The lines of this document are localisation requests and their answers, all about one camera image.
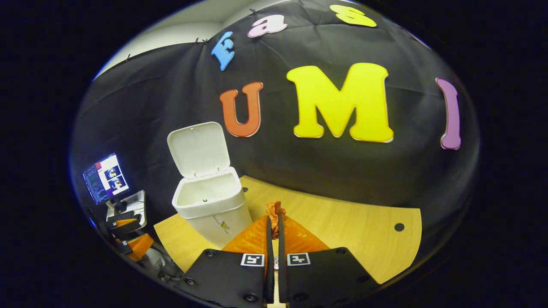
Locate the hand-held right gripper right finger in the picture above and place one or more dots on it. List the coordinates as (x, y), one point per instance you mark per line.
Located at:
(325, 278)

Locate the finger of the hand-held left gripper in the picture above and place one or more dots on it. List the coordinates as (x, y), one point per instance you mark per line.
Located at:
(126, 229)
(139, 246)

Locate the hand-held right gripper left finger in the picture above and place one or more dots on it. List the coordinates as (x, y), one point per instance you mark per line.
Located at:
(233, 278)

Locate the orange paper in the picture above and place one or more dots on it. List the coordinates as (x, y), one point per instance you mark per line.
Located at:
(274, 211)

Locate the white desktop garbage bin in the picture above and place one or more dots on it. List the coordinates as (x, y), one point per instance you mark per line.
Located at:
(205, 149)

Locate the wooden desktop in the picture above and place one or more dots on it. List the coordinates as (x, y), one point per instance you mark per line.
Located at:
(342, 231)

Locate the black monitor stand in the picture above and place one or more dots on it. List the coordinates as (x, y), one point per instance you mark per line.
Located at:
(117, 206)

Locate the white side table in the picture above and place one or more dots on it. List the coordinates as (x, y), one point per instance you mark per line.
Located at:
(138, 203)

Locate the computer monitor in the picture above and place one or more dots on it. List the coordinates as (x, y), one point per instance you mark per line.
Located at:
(107, 177)

